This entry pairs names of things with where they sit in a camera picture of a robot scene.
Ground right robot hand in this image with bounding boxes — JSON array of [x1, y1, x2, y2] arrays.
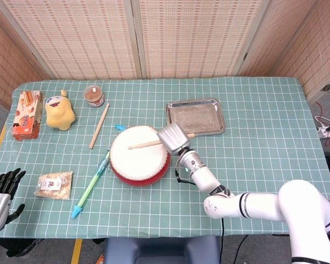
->
[[156, 122, 192, 157]]

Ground wooden drumstick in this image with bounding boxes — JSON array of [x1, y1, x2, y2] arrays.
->
[[89, 102, 111, 150], [128, 133, 195, 150]]

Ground silver metal tray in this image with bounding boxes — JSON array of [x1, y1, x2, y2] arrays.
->
[[166, 98, 227, 135]]

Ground red drum white skin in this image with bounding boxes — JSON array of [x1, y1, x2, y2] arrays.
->
[[109, 125, 172, 188]]

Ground green grid table mat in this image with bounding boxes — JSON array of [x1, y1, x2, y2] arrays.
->
[[0, 76, 330, 239]]

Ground clear snack packet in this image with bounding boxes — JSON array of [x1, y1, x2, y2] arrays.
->
[[34, 170, 74, 200]]

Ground clear jar brown contents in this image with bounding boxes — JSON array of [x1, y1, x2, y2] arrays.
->
[[83, 85, 105, 108]]

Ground orange biscuit box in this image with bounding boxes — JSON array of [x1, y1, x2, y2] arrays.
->
[[11, 90, 44, 141]]

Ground green plastic tube toy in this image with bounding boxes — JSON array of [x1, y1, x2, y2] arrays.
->
[[71, 150, 111, 219]]

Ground yellow plush toy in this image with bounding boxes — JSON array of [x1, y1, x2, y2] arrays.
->
[[45, 89, 76, 131]]

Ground blue padded seat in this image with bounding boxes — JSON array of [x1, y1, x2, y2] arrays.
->
[[103, 235, 222, 264]]

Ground bamboo folding screen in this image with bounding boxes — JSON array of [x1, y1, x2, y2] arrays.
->
[[0, 0, 330, 111]]

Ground white power strip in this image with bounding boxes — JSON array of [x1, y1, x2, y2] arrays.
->
[[317, 125, 330, 139]]

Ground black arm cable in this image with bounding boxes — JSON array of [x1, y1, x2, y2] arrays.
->
[[174, 161, 195, 184]]

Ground white floor cable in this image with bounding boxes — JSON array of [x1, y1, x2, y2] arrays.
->
[[315, 115, 330, 129]]

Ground red floor cable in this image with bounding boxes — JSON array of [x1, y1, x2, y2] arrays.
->
[[315, 102, 330, 146]]

